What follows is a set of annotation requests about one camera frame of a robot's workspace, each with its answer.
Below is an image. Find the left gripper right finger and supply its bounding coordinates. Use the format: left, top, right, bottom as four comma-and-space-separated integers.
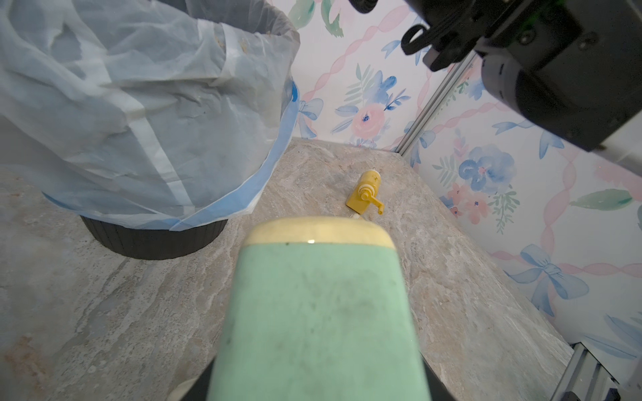
422, 358, 456, 401

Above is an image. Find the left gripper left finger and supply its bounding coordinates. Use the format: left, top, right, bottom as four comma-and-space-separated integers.
181, 359, 216, 401

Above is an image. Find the green pencil sharpener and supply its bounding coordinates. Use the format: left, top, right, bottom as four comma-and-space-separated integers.
207, 217, 431, 400

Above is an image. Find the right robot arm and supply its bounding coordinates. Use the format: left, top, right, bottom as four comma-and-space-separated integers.
401, 0, 641, 174

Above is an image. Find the yellow pencil sharpener far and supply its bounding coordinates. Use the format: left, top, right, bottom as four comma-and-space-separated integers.
345, 170, 385, 216

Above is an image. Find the black trash bin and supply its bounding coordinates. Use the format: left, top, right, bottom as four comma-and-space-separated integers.
81, 217, 227, 261

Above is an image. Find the clear trash bag blue band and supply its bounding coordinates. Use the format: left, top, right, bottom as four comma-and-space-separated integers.
1, 1, 300, 232

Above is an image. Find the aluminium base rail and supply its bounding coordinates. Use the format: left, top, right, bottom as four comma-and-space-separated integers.
550, 343, 641, 401

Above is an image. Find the right corner aluminium post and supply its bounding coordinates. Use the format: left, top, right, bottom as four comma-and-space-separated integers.
395, 52, 476, 155

